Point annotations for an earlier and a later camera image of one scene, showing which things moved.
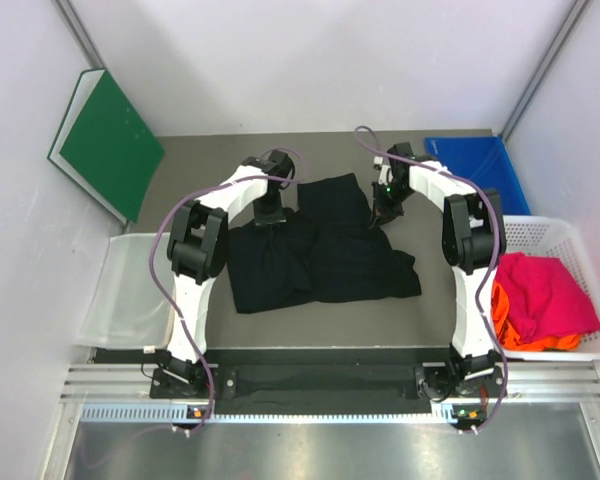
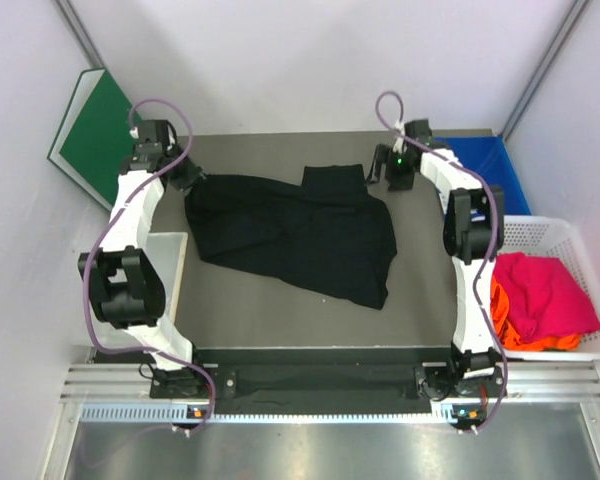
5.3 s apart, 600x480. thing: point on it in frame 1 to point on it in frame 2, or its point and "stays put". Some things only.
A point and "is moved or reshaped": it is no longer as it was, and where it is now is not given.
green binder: [102, 143] stays put
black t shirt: [327, 249] is moved or reshaped
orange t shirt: [510, 338] stays put
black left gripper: [268, 219] to [192, 175]
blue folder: [485, 159] stays put
